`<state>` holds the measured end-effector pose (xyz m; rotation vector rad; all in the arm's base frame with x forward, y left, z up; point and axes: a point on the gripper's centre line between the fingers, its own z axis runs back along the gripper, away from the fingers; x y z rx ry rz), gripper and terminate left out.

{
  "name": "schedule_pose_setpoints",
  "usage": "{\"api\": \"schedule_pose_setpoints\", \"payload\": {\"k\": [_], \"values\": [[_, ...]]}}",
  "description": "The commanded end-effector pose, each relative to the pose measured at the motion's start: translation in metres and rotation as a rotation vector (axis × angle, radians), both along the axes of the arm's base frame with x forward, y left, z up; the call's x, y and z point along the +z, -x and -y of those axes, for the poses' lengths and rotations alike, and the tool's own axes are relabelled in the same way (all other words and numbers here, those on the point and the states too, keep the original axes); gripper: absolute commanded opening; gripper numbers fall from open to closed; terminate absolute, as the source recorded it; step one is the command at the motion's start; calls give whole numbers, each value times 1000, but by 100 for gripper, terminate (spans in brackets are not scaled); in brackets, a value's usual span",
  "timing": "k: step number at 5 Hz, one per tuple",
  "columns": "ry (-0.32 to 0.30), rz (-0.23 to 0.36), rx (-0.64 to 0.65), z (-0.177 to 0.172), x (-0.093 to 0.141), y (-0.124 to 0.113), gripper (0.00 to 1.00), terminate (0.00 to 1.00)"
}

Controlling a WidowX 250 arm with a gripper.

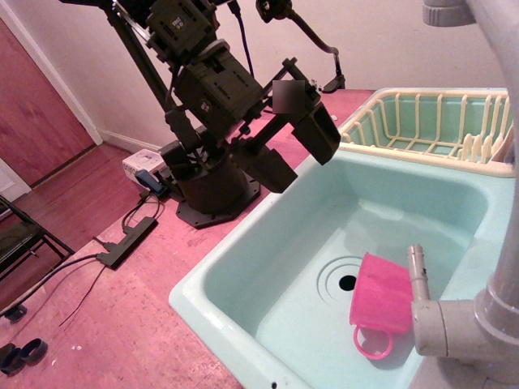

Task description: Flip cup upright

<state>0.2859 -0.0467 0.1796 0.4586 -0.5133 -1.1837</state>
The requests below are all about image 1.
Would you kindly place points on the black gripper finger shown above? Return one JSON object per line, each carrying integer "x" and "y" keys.
{"x": 266, "y": 166}
{"x": 318, "y": 134}

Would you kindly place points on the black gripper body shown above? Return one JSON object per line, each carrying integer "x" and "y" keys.
{"x": 224, "y": 97}

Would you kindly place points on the pink plastic cup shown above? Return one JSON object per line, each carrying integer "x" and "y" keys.
{"x": 381, "y": 301}

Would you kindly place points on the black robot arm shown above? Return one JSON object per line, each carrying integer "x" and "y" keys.
{"x": 164, "y": 36}

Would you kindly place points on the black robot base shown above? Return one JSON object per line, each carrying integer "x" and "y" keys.
{"x": 209, "y": 188}

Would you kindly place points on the white cardboard box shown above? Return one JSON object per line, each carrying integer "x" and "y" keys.
{"x": 147, "y": 160}

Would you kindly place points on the blue adapter plug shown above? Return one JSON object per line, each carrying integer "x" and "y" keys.
{"x": 151, "y": 182}

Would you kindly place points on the mint green toy sink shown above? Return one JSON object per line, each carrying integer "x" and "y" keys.
{"x": 269, "y": 300}

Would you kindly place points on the cream dish drying rack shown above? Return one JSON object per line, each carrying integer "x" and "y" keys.
{"x": 466, "y": 129}

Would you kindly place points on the black usb hub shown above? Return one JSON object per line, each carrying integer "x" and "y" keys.
{"x": 119, "y": 252}

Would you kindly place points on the black metal chair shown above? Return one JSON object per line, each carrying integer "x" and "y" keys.
{"x": 29, "y": 253}

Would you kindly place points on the grey toy faucet pipe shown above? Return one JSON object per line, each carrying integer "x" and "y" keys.
{"x": 470, "y": 339}

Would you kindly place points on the black gooseneck camera mount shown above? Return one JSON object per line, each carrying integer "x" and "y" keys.
{"x": 269, "y": 10}

